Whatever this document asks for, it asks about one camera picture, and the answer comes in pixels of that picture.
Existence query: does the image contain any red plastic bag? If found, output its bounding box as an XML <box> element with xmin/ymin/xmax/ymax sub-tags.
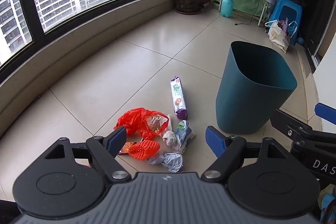
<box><xmin>114</xmin><ymin>108</ymin><xmax>170</xmax><ymax>140</ymax></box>

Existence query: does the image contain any clear blue plastic wrapper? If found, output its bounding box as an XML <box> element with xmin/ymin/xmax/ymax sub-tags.
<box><xmin>175</xmin><ymin>120</ymin><xmax>196</xmax><ymax>154</ymax></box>

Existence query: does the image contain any teal plastic waste bin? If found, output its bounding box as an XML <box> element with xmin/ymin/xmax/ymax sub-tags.
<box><xmin>216</xmin><ymin>41</ymin><xmax>298</xmax><ymax>135</ymax></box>

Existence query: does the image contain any orange snack wrapper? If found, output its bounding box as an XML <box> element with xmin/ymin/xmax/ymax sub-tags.
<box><xmin>118</xmin><ymin>142</ymin><xmax>134</xmax><ymax>156</ymax></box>

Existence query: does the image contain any white purple cookie packet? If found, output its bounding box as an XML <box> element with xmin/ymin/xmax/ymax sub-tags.
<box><xmin>170</xmin><ymin>76</ymin><xmax>189</xmax><ymax>120</ymax></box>

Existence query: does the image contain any white crumpled tissue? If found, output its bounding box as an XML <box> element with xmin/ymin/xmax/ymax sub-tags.
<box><xmin>162</xmin><ymin>130</ymin><xmax>177</xmax><ymax>146</ymax></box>

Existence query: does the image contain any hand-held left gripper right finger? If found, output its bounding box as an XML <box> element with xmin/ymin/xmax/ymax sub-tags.
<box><xmin>201</xmin><ymin>126</ymin><xmax>292</xmax><ymax>184</ymax></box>

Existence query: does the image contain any white tote bag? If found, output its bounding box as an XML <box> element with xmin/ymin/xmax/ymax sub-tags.
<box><xmin>265</xmin><ymin>20</ymin><xmax>289</xmax><ymax>53</ymax></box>

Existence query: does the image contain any small printed carton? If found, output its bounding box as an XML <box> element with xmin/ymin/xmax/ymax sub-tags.
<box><xmin>149</xmin><ymin>114</ymin><xmax>163</xmax><ymax>133</ymax></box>

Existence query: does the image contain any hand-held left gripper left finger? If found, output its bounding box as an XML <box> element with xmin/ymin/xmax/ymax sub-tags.
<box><xmin>43</xmin><ymin>126</ymin><xmax>132</xmax><ymax>183</ymax></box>

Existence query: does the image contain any light blue bag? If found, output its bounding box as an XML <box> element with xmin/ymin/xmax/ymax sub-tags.
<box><xmin>287</xmin><ymin>21</ymin><xmax>299</xmax><ymax>40</ymax></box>

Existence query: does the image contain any black power cable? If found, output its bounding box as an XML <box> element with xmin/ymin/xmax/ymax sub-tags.
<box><xmin>234</xmin><ymin>0</ymin><xmax>260</xmax><ymax>26</ymax></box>

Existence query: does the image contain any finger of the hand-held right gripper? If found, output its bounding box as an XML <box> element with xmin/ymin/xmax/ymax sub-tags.
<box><xmin>314</xmin><ymin>103</ymin><xmax>336</xmax><ymax>118</ymax></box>
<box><xmin>270</xmin><ymin>109</ymin><xmax>313</xmax><ymax>135</ymax></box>

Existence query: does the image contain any blue paper towel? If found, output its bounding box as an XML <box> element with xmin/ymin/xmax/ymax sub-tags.
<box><xmin>147</xmin><ymin>151</ymin><xmax>184</xmax><ymax>173</ymax></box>

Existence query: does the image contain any orange foam fruit net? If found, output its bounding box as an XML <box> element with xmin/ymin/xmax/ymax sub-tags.
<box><xmin>128</xmin><ymin>140</ymin><xmax>161</xmax><ymax>161</ymax></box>

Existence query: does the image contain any dark sliding door frame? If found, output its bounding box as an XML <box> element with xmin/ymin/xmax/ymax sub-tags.
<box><xmin>297</xmin><ymin>0</ymin><xmax>336</xmax><ymax>67</ymax></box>

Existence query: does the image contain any blue plastic stool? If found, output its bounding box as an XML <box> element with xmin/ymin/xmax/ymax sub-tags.
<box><xmin>270</xmin><ymin>0</ymin><xmax>303</xmax><ymax>46</ymax></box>

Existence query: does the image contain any blue patterned cloth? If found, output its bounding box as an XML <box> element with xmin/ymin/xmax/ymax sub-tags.
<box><xmin>317</xmin><ymin>183</ymin><xmax>336</xmax><ymax>223</ymax></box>

